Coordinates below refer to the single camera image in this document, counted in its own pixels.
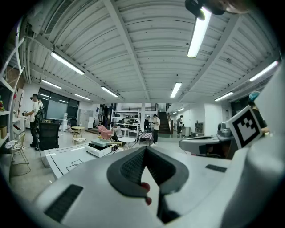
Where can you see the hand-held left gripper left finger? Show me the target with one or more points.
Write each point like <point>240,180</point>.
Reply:
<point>123,178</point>

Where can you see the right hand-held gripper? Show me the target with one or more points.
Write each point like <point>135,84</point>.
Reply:
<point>243,129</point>

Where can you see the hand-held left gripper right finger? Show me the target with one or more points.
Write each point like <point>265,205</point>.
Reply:
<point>173,176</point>

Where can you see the person's left hand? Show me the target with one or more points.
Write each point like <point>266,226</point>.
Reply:
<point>146,187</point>

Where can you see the round white side table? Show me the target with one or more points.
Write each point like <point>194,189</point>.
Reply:
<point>126,139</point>

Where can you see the ceiling strip light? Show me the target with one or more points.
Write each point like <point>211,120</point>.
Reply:
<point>51,84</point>
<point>176,89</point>
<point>198,33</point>
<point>263,71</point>
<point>66,62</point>
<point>109,91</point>
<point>82,96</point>
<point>223,96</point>

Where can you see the checkered cloth table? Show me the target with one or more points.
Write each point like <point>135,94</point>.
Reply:
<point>145,135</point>

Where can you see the pink armchair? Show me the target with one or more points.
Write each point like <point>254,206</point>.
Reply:
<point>104,130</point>

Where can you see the dark staircase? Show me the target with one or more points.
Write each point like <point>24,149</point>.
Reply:
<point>164,124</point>

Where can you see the white metal shelf rack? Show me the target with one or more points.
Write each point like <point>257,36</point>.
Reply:
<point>127,118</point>

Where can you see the round wooden table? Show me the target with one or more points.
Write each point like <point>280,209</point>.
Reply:
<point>78,128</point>

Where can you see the grey lockers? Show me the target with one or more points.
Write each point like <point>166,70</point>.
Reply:
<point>85,118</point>

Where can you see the white water dispenser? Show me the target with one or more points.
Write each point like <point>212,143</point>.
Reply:
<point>65,122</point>

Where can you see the black office chair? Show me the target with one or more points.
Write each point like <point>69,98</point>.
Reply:
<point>49,135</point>

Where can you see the large dark window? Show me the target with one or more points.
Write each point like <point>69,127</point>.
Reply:
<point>56,109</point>

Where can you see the white shelf unit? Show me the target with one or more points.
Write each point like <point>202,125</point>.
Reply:
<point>10,120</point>

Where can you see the black head-worn camera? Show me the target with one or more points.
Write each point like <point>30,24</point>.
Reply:
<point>193,7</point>

